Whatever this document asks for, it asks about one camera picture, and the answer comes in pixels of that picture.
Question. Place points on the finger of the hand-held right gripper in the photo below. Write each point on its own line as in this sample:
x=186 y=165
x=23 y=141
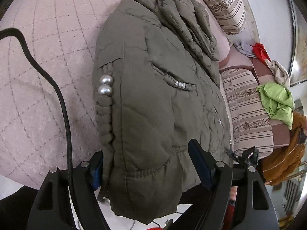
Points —
x=249 y=158

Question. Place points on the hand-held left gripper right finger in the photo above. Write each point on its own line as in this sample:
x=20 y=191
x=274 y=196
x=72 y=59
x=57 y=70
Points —
x=200 y=164

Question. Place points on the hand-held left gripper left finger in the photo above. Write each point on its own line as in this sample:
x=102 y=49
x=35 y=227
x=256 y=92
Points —
x=96 y=175

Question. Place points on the olive padded hooded jacket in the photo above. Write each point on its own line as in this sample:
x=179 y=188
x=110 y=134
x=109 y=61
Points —
x=153 y=115

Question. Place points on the orange brown jacket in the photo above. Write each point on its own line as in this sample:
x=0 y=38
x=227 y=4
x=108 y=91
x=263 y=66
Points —
x=285 y=158

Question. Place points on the striped floral cushion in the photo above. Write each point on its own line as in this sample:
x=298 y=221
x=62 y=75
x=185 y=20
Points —
x=249 y=119

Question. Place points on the light green garment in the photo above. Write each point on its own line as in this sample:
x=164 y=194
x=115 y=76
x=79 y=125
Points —
x=278 y=103

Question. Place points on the beige crumpled cloth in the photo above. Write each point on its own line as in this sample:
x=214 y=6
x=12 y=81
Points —
x=279 y=73

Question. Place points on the mauve cushion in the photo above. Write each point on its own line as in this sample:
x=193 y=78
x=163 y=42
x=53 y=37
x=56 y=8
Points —
x=237 y=61

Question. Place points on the pink quilted bed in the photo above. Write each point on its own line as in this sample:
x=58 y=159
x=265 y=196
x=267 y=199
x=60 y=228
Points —
x=48 y=88

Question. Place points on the red cloth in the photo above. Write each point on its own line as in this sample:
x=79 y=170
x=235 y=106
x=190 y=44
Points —
x=261 y=52

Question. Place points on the grey cloth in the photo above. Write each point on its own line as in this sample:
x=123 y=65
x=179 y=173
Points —
x=243 y=49

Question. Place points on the metal framed glass panel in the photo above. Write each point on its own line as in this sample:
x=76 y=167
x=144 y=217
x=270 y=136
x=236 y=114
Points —
x=297 y=40

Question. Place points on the large striped floral pillow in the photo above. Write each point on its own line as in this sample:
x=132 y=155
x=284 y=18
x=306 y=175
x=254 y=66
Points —
x=223 y=4

